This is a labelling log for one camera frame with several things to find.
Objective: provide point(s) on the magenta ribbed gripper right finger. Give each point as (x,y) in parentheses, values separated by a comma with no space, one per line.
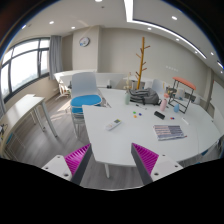
(152,166)

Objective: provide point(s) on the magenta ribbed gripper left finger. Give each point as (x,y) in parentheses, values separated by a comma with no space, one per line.
(72,166)

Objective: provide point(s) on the large white table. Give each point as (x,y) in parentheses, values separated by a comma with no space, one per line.
(114,147)

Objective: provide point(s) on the black rectangular device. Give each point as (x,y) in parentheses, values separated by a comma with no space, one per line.
(159,115)

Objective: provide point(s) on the white remote control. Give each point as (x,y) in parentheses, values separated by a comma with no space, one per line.
(113,124)

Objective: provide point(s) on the pink bottle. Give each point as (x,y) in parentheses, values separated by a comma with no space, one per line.
(163,104)

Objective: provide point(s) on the blue cup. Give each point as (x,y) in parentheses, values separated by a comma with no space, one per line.
(176,108)

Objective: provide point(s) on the grey backpack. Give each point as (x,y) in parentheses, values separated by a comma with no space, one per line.
(144,96)

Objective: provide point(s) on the white side desk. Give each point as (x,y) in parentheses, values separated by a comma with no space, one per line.
(18,112)

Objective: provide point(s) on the pale green bottle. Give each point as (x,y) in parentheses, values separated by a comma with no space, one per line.
(127,97)

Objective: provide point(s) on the blue seat white chair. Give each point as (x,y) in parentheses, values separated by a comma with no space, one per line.
(84,92)

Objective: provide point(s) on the orange top black stool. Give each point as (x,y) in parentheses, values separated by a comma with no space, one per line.
(177,93)

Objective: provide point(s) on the wooden coat rack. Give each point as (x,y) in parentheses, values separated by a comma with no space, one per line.
(142,62)

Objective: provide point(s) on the grey curtain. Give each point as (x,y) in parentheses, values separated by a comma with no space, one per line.
(55,59)

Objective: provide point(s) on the round wall clock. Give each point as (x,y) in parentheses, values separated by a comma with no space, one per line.
(84,41)

